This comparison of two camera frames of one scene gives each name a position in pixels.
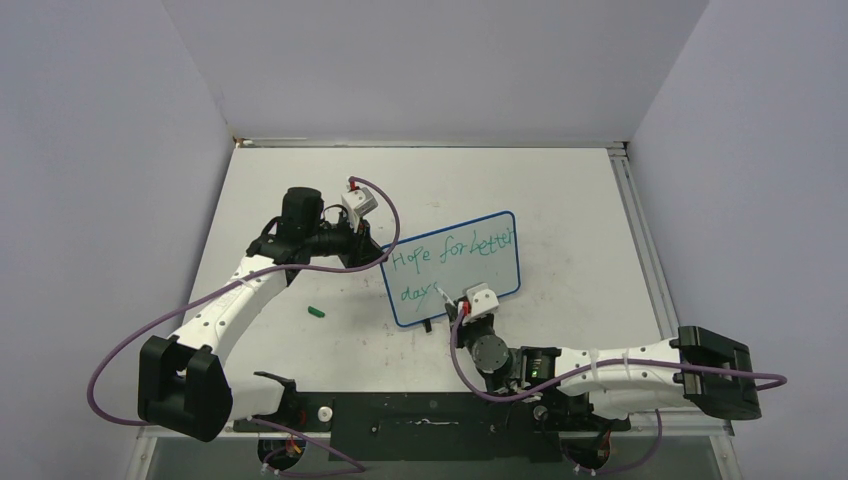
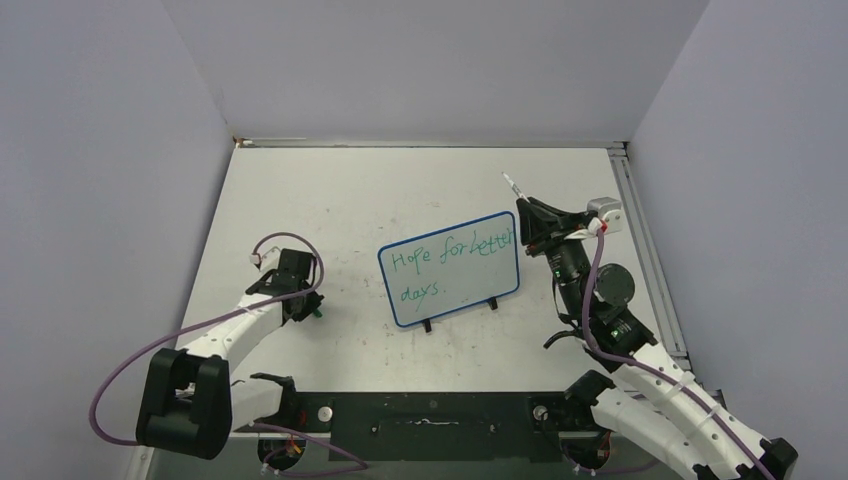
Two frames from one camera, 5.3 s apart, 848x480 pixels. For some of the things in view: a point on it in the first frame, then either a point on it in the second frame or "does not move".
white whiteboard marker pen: (445, 295) to (515, 187)
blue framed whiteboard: (484, 252) does not move
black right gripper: (463, 328) to (530, 223)
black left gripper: (361, 248) to (311, 304)
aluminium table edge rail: (323, 143) does not move
